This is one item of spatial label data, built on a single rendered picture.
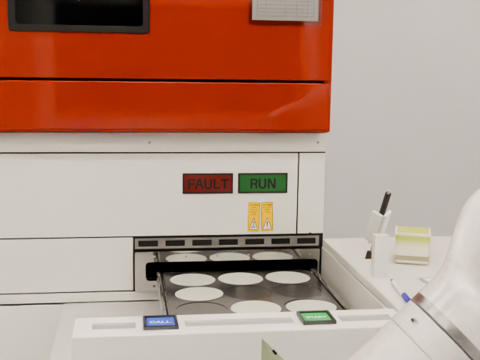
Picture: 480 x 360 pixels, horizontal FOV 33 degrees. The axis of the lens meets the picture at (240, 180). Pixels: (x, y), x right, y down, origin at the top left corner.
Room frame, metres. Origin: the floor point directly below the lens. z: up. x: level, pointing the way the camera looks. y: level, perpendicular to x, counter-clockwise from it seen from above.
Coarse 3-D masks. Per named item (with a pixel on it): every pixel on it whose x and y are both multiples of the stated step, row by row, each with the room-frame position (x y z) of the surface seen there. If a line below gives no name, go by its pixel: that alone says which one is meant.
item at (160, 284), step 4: (156, 272) 1.79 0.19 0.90; (160, 272) 1.78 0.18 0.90; (156, 276) 1.75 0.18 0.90; (160, 276) 1.74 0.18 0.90; (156, 280) 1.73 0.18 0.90; (160, 280) 1.72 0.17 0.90; (160, 284) 1.68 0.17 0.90; (160, 288) 1.66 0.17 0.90; (160, 292) 1.63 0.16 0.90; (164, 292) 1.64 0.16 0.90; (160, 296) 1.60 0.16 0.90; (164, 296) 1.60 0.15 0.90; (160, 300) 1.58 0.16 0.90; (164, 300) 1.57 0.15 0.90; (160, 304) 1.55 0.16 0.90; (164, 304) 1.54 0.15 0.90; (160, 308) 1.54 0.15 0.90; (164, 312) 1.49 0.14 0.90
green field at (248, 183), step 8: (240, 176) 1.86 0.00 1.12; (248, 176) 1.86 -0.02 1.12; (256, 176) 1.86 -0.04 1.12; (264, 176) 1.86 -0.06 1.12; (272, 176) 1.87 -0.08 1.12; (280, 176) 1.87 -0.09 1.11; (240, 184) 1.86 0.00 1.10; (248, 184) 1.86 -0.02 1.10; (256, 184) 1.86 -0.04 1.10; (264, 184) 1.86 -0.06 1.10; (272, 184) 1.87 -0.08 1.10; (280, 184) 1.87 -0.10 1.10
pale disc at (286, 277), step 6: (270, 276) 1.77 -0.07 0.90; (276, 276) 1.77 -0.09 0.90; (282, 276) 1.77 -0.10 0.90; (288, 276) 1.77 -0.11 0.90; (294, 276) 1.77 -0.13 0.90; (300, 276) 1.77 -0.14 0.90; (306, 276) 1.77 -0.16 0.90; (282, 282) 1.72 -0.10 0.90; (288, 282) 1.72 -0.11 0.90; (294, 282) 1.73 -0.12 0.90; (300, 282) 1.73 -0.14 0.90
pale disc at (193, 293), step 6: (186, 288) 1.67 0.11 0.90; (192, 288) 1.67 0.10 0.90; (198, 288) 1.67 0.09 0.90; (204, 288) 1.67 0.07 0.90; (210, 288) 1.67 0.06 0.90; (180, 294) 1.62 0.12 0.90; (186, 294) 1.62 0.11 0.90; (192, 294) 1.62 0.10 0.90; (198, 294) 1.62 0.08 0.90; (204, 294) 1.62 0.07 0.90; (210, 294) 1.62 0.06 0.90; (216, 294) 1.62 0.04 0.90; (222, 294) 1.62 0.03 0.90; (192, 300) 1.58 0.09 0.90; (198, 300) 1.58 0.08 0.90; (204, 300) 1.58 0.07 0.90
